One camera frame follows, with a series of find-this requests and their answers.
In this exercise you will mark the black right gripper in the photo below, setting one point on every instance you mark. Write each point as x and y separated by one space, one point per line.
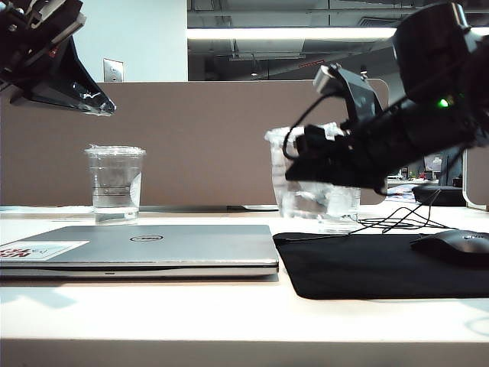
382 141

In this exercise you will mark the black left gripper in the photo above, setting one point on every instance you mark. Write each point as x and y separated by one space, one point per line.
30 34

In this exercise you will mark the clear lidded plastic cup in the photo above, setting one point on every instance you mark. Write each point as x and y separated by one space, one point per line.
294 199
344 214
114 183

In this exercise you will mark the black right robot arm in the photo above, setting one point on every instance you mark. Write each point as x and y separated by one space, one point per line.
431 57

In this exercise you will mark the silver closed laptop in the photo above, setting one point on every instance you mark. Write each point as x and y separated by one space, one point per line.
191 248

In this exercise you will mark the blue white plastic bag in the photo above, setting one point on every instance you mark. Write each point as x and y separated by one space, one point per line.
399 193

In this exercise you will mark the background computer monitor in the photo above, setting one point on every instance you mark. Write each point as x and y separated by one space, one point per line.
434 163

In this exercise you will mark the black mouse pad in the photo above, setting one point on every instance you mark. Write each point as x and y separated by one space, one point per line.
382 267

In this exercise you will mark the grey jacket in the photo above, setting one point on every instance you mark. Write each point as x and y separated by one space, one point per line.
454 168

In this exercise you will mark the black oval zipper case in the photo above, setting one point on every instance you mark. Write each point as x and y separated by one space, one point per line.
451 195

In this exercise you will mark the brown desk divider panel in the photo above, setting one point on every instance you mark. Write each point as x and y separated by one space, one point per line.
477 179
191 134

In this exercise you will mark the black computer mouse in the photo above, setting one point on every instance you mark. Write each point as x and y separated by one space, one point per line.
454 244

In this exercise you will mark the metal wall switch plate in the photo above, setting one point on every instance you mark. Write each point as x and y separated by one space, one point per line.
113 70

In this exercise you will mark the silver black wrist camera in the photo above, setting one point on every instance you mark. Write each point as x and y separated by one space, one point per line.
359 91

